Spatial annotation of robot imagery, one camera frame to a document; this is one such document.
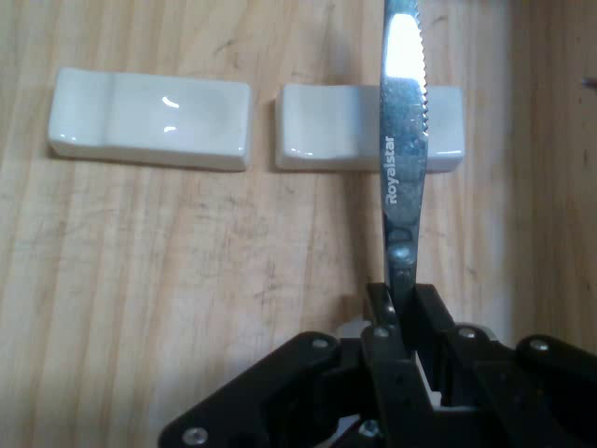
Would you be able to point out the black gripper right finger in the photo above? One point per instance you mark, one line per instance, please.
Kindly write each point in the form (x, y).
(513, 396)

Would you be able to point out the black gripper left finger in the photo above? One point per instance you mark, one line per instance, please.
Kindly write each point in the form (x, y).
(289, 373)

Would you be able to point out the silver serrated table knife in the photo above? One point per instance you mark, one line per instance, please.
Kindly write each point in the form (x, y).
(403, 140)

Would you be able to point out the white ceramic cutlery rest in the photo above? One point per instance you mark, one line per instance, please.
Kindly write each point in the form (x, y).
(326, 130)
(149, 121)

